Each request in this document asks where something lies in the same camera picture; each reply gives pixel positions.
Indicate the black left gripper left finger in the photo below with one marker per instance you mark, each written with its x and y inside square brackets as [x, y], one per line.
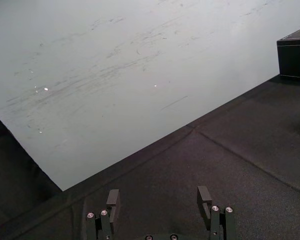
[113, 207]

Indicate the black table cloth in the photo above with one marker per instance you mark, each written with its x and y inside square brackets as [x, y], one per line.
[190, 180]

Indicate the black box with white stitching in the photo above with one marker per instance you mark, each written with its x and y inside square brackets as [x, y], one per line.
[293, 57]

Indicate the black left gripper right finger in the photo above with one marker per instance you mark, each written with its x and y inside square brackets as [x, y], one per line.
[216, 220]

